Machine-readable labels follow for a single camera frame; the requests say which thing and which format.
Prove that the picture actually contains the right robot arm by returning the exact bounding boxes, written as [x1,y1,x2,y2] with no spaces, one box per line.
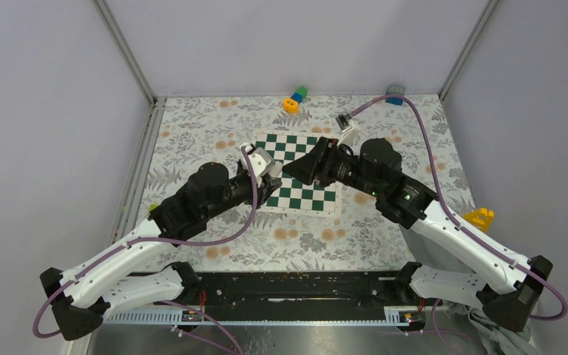
[283,137,552,332]

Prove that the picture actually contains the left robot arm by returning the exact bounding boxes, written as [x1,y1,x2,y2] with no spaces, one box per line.
[33,153,282,341]

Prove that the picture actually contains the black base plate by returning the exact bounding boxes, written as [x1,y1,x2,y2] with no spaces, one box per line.
[171,271,434,322]

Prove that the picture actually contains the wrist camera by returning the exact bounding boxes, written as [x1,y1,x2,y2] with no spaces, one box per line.
[240,143,276,179]
[335,114,360,146]

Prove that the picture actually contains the blue grey toy brick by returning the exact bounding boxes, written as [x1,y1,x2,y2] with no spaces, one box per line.
[385,84,406,106]

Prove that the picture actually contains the grey cloth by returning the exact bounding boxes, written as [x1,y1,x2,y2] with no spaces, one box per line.
[400,228,540,354]

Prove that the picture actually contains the aluminium frame rail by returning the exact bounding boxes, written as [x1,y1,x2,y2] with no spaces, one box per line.
[109,97,168,245]

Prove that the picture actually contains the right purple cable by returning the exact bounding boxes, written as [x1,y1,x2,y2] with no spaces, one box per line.
[350,94,568,355]

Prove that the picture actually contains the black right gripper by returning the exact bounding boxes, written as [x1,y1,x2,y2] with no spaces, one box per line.
[282,135,383,197]

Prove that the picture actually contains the floral tablecloth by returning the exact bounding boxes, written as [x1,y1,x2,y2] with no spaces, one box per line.
[138,95,474,272]

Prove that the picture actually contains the yellow toy piece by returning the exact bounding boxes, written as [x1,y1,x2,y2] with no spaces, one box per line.
[462,208,495,233]

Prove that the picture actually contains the orange round toy brick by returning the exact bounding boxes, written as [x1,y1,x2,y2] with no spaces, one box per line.
[282,98,299,114]

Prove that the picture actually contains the green white chessboard mat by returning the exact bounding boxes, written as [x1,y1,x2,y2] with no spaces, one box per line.
[251,130,342,218]

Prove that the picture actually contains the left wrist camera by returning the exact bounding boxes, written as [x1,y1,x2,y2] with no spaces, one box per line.
[240,143,276,179]

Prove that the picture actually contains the blue green toy block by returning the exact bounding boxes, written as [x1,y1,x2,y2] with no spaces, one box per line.
[291,86,308,104]

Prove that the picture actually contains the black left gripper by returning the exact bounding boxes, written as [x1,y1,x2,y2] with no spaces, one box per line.
[206,158,283,220]

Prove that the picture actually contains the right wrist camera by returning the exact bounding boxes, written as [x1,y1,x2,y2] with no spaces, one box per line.
[335,114,360,146]

